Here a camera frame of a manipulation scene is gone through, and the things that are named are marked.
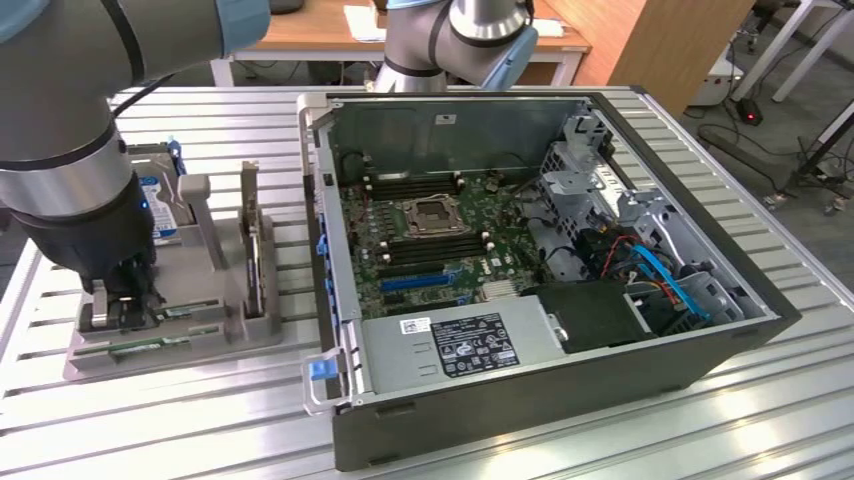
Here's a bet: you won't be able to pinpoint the black power strip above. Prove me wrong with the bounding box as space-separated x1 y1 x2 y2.
731 98 767 127

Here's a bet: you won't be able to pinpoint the blue expansion slot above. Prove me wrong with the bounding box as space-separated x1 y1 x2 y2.
379 272 452 294

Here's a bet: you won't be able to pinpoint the black expansion slot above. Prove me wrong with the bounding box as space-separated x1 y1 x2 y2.
376 262 445 281

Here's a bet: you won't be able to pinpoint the CPU socket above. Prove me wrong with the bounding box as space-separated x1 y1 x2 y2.
396 192 466 236

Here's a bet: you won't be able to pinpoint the white device box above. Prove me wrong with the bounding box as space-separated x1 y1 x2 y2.
686 44 747 107

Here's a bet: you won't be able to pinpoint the black RAM slot bank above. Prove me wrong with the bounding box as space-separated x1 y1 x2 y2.
364 170 468 202

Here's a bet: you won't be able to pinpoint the small silver heatsink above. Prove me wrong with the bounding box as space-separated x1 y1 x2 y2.
480 279 522 301

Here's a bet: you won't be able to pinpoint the hard disk blue label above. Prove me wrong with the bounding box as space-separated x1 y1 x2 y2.
124 137 185 247

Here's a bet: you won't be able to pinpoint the metal drive cage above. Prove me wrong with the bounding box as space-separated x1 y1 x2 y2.
532 113 635 241

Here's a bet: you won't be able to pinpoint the green motherboard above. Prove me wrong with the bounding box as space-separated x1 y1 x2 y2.
336 172 555 319

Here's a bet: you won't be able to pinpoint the black wheeled stand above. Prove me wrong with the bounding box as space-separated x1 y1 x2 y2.
763 107 854 217

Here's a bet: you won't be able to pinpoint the wooden desk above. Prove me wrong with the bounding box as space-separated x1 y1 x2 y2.
209 0 592 89

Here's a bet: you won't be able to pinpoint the blue wire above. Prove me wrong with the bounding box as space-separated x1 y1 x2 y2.
630 242 706 316

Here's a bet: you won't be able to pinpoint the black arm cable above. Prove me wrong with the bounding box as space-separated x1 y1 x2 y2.
108 73 176 120

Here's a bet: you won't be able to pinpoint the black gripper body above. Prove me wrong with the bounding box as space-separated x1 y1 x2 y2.
12 172 160 297

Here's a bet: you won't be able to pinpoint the graphics card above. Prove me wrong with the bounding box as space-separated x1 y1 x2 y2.
237 159 265 319

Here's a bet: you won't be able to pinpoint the grey parts rack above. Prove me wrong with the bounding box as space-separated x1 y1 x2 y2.
63 172 285 384

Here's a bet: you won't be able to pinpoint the metal disk bay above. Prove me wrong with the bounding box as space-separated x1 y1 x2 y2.
616 189 768 331

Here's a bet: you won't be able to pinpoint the white papers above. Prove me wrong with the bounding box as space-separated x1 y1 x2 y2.
343 4 388 44

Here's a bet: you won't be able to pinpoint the grey power supply unit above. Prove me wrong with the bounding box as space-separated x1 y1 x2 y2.
345 294 568 396

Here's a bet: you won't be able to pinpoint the white table frame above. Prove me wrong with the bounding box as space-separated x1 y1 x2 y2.
730 0 854 104

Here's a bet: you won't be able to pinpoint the red wire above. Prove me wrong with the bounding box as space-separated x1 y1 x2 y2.
598 234 686 306

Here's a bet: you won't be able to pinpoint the black open PC case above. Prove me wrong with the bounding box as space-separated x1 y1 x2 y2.
296 89 802 474

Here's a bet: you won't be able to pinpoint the black floor cable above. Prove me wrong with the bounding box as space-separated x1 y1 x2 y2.
696 124 786 196

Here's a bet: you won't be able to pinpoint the wooden cabinet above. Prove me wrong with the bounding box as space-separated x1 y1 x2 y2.
543 0 759 119

